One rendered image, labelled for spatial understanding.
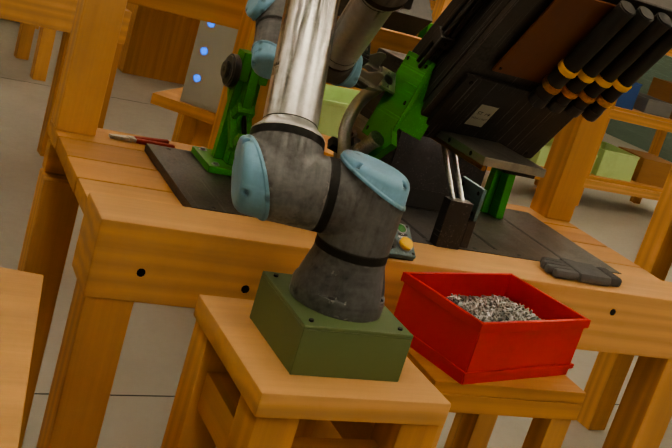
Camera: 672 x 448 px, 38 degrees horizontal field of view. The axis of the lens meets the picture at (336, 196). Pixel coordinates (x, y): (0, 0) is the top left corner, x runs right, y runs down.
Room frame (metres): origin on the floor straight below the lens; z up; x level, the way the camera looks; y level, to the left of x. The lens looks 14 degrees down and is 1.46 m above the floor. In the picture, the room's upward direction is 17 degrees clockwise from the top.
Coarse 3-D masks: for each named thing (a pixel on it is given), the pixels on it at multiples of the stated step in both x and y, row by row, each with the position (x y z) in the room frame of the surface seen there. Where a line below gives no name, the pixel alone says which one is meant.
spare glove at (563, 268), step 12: (540, 264) 2.14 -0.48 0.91; (552, 264) 2.11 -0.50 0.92; (564, 264) 2.15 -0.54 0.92; (576, 264) 2.17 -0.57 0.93; (588, 264) 2.20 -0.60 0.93; (564, 276) 2.09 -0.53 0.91; (576, 276) 2.11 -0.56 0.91; (588, 276) 2.12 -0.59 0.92; (600, 276) 2.14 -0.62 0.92; (612, 276) 2.17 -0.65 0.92
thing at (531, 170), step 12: (444, 132) 2.15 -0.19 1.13; (444, 144) 2.13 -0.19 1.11; (456, 144) 2.09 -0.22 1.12; (468, 144) 2.08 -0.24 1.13; (480, 144) 2.13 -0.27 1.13; (492, 144) 2.18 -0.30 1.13; (468, 156) 2.04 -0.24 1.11; (480, 156) 2.00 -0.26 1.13; (492, 156) 2.02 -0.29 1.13; (504, 156) 2.07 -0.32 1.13; (516, 156) 2.12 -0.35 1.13; (480, 168) 1.99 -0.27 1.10; (504, 168) 2.01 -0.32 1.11; (516, 168) 2.03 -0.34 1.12; (528, 168) 2.04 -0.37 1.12; (540, 168) 2.06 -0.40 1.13
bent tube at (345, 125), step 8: (384, 72) 2.17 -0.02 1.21; (392, 72) 2.19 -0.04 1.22; (384, 80) 2.16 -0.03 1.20; (392, 80) 2.18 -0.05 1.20; (384, 88) 2.15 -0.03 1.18; (392, 88) 2.16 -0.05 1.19; (360, 96) 2.20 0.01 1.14; (368, 96) 2.19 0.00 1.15; (352, 104) 2.21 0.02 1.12; (360, 104) 2.20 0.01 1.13; (352, 112) 2.20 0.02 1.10; (344, 120) 2.20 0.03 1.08; (352, 120) 2.20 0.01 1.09; (344, 128) 2.19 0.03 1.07; (352, 128) 2.20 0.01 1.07; (344, 136) 2.17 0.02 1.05; (344, 144) 2.15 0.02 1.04
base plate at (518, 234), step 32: (160, 160) 2.07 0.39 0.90; (192, 160) 2.15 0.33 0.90; (192, 192) 1.91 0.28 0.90; (224, 192) 1.98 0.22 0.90; (416, 224) 2.19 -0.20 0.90; (480, 224) 2.38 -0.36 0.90; (512, 224) 2.48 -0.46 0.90; (544, 224) 2.60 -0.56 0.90; (512, 256) 2.17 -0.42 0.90; (544, 256) 2.25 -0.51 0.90; (576, 256) 2.35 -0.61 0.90
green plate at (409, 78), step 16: (416, 64) 2.15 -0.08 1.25; (432, 64) 2.11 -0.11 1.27; (400, 80) 2.17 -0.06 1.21; (416, 80) 2.12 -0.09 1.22; (384, 96) 2.19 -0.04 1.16; (400, 96) 2.13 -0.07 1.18; (416, 96) 2.10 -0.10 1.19; (384, 112) 2.15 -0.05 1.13; (400, 112) 2.10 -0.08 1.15; (416, 112) 2.12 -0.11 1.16; (368, 128) 2.17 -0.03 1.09; (384, 128) 2.11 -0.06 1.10; (400, 128) 2.11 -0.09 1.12; (416, 128) 2.13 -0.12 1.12
